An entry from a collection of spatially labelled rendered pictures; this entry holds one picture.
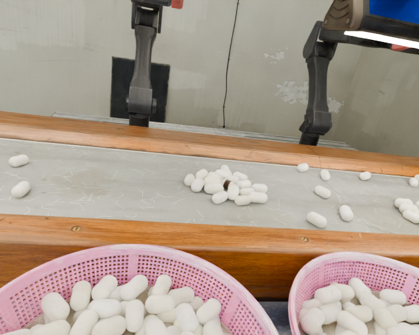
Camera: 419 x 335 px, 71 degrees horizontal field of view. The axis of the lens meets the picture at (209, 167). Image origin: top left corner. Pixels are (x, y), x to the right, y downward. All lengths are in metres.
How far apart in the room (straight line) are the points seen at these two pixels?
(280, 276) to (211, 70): 2.26
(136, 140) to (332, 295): 0.50
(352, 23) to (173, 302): 0.40
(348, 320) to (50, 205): 0.42
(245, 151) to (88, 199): 0.40
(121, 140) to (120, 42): 1.87
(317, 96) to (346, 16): 0.64
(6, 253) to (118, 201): 0.17
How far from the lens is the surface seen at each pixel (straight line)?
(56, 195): 0.52
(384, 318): 0.43
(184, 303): 0.35
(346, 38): 1.01
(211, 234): 0.40
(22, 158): 0.62
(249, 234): 0.42
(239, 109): 2.70
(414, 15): 0.52
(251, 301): 0.33
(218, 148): 0.72
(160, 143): 0.70
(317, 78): 1.12
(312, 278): 0.41
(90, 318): 0.33
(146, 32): 1.00
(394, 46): 0.80
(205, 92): 2.60
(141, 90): 0.92
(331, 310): 0.40
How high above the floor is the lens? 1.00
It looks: 23 degrees down
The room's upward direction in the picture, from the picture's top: 10 degrees clockwise
